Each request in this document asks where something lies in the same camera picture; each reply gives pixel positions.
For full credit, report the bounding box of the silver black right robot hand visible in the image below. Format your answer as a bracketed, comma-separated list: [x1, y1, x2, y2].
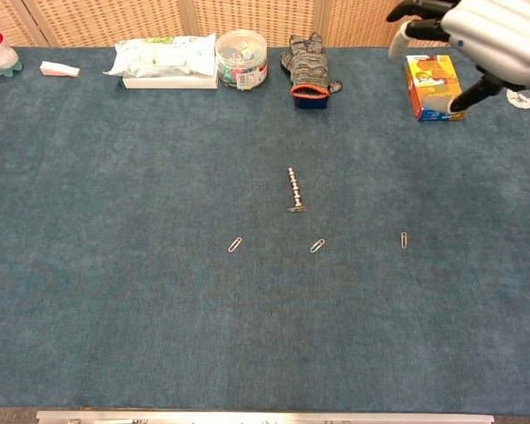
[385, 0, 530, 114]

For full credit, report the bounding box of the silver beaded magnetic rod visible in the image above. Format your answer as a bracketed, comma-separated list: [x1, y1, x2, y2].
[286, 166, 304, 209]

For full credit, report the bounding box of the green label water bottle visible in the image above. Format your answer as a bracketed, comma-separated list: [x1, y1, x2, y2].
[505, 85, 530, 110]

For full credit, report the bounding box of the orange yellow carton box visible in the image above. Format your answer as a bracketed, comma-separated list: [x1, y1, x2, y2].
[403, 53, 470, 123]

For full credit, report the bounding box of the grey knit orange-cuff glove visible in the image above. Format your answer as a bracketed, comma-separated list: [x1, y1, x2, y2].
[279, 33, 345, 100]

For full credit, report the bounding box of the dark blue small box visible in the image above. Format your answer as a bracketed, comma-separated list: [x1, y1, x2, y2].
[295, 92, 329, 111]

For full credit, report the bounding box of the clear tub of clips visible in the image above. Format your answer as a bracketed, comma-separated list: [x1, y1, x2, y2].
[215, 28, 269, 91]

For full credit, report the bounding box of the flat white box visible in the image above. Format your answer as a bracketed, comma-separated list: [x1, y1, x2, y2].
[122, 70, 220, 91]

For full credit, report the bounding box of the white wet wipes pack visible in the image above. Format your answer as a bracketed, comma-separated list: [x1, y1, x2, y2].
[102, 32, 218, 80]

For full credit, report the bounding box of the wicker folding screen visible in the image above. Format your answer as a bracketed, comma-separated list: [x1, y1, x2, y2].
[0, 0, 530, 49]

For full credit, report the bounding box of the pink white paper block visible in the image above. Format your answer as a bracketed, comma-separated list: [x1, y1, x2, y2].
[39, 59, 81, 80]

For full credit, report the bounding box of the aluminium rail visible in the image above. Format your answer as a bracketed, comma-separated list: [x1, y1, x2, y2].
[35, 410, 496, 424]

